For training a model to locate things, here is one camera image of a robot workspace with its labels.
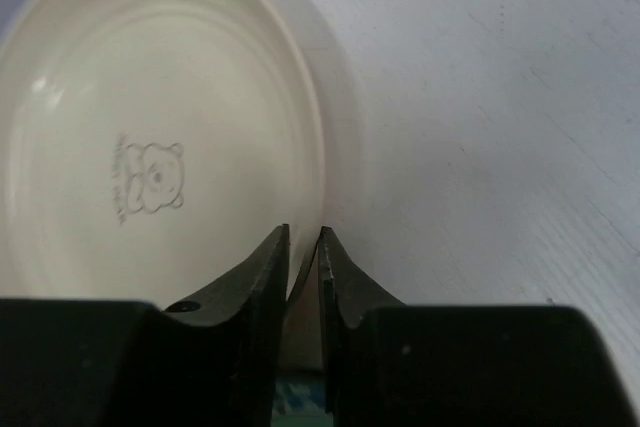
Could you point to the cream white round plate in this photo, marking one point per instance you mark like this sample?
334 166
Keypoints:
149 146

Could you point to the blue floral round plate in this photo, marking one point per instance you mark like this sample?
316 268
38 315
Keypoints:
300 401

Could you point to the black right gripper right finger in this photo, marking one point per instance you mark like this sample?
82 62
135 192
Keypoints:
392 364

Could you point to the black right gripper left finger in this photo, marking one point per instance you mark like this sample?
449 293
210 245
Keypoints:
207 360

